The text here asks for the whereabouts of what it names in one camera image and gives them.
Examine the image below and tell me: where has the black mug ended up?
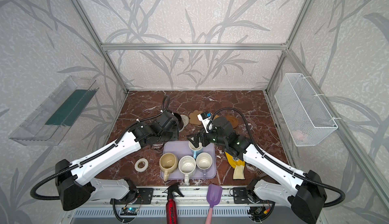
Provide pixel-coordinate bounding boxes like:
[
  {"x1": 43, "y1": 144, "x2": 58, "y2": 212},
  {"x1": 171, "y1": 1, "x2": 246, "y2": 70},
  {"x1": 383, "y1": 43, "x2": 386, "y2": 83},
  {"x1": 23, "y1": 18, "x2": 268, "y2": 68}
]
[{"x1": 173, "y1": 113, "x2": 184, "y2": 132}]

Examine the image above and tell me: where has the cork flower-shaped coaster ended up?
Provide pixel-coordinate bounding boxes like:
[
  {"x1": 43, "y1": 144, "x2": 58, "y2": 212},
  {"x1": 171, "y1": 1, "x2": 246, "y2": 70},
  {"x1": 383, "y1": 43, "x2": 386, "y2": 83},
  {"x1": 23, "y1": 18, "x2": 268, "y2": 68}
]
[{"x1": 188, "y1": 110, "x2": 203, "y2": 125}]

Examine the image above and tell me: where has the colourful woven round coaster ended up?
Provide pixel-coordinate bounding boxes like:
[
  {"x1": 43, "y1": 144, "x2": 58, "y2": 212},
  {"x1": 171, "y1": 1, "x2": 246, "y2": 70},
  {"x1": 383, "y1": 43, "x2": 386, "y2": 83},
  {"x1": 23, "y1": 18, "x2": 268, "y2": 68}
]
[{"x1": 181, "y1": 115, "x2": 189, "y2": 127}]

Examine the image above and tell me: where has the large round wooden coaster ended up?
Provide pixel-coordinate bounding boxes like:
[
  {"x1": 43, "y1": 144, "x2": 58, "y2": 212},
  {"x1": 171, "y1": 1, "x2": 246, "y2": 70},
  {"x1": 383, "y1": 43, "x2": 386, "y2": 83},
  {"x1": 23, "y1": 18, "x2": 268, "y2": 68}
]
[{"x1": 226, "y1": 115, "x2": 239, "y2": 128}]

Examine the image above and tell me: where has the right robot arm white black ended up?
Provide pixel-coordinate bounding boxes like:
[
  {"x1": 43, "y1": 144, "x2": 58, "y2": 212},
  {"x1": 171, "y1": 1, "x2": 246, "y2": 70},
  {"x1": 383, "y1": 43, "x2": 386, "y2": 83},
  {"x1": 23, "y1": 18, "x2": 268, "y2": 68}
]
[{"x1": 187, "y1": 112, "x2": 346, "y2": 224}]

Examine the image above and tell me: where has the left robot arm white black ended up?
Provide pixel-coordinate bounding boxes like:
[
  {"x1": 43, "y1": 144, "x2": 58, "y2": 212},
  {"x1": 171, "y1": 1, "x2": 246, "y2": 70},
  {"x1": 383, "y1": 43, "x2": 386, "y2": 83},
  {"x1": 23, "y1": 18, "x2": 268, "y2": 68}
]
[{"x1": 30, "y1": 96, "x2": 179, "y2": 211}]

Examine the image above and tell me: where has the light blue mug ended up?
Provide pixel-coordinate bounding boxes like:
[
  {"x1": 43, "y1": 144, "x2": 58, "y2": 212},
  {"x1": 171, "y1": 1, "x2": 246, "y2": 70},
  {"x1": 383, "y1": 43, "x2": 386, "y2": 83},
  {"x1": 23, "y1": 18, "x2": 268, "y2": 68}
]
[{"x1": 188, "y1": 142, "x2": 203, "y2": 159}]

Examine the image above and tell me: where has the lilac mug white inside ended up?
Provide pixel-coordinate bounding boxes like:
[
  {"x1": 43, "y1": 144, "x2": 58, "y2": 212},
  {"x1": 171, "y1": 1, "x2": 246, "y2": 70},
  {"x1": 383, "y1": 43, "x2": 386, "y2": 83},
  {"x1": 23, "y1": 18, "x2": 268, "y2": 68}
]
[{"x1": 196, "y1": 153, "x2": 213, "y2": 179}]

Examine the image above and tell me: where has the lilac plastic tray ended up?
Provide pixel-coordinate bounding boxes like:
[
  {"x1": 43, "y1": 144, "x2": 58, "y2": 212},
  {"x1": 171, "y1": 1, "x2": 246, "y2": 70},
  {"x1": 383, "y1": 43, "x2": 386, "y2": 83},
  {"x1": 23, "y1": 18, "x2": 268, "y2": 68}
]
[{"x1": 160, "y1": 141, "x2": 216, "y2": 184}]

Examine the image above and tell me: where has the white mug front centre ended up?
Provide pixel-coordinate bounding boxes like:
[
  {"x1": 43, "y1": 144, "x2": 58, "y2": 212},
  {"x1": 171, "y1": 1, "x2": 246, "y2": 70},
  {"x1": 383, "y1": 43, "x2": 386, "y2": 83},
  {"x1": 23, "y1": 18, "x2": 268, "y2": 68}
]
[{"x1": 178, "y1": 156, "x2": 197, "y2": 185}]

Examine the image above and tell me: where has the beige mug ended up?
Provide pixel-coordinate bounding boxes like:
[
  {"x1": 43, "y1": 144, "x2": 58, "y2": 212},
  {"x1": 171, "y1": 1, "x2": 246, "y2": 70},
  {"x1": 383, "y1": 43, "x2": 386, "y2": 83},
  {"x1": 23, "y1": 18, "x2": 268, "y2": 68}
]
[{"x1": 159, "y1": 153, "x2": 178, "y2": 182}]

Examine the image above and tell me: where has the white tape roll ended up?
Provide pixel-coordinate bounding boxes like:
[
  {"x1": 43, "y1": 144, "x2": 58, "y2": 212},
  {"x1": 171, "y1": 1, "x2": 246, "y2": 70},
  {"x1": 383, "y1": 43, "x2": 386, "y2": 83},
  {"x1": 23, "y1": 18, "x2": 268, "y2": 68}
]
[{"x1": 134, "y1": 158, "x2": 149, "y2": 172}]

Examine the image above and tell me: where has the yellow black work glove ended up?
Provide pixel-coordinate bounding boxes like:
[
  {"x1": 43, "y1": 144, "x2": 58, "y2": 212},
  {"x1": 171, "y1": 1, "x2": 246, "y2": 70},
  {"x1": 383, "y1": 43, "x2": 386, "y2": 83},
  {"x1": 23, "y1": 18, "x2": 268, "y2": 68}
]
[{"x1": 225, "y1": 152, "x2": 245, "y2": 180}]

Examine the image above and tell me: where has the purple plastic scoop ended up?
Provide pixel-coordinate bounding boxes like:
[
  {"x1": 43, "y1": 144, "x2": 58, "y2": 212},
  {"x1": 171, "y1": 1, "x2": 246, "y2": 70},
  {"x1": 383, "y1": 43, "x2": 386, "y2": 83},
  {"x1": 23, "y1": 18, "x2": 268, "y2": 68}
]
[{"x1": 205, "y1": 184, "x2": 223, "y2": 224}]

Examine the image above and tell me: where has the red spray bottle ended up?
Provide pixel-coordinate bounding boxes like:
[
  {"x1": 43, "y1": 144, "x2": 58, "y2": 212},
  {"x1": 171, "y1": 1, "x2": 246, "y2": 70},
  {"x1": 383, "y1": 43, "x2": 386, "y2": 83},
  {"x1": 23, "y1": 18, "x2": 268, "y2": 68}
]
[{"x1": 164, "y1": 182, "x2": 184, "y2": 224}]

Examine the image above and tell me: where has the green circuit board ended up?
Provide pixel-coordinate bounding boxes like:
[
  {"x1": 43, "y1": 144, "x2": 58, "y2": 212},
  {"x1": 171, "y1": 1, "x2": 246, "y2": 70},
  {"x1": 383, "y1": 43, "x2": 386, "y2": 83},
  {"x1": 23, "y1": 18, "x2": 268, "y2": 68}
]
[{"x1": 120, "y1": 207, "x2": 139, "y2": 216}]

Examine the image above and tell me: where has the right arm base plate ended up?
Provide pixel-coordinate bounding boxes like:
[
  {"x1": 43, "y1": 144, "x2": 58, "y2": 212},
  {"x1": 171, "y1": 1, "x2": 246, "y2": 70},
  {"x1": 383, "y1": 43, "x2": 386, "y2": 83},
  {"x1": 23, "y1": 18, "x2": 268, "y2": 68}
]
[{"x1": 230, "y1": 187, "x2": 260, "y2": 204}]

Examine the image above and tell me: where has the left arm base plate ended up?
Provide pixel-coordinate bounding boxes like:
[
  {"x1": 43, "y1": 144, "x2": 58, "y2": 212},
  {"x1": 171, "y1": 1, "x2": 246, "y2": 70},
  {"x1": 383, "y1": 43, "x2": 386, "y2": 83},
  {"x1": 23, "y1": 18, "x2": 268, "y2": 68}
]
[{"x1": 118, "y1": 188, "x2": 154, "y2": 204}]

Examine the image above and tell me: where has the white wire mesh basket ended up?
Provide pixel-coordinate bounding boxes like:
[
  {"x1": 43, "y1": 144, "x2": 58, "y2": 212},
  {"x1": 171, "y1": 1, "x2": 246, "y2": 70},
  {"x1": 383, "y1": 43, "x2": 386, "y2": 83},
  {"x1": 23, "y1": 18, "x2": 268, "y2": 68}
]
[{"x1": 275, "y1": 73, "x2": 338, "y2": 147}]

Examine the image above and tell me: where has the clear plastic wall shelf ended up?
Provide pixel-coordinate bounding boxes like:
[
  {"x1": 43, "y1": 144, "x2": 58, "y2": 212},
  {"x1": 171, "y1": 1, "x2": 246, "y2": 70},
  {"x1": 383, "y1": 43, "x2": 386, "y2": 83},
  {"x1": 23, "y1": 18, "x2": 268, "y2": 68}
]
[{"x1": 9, "y1": 76, "x2": 99, "y2": 146}]

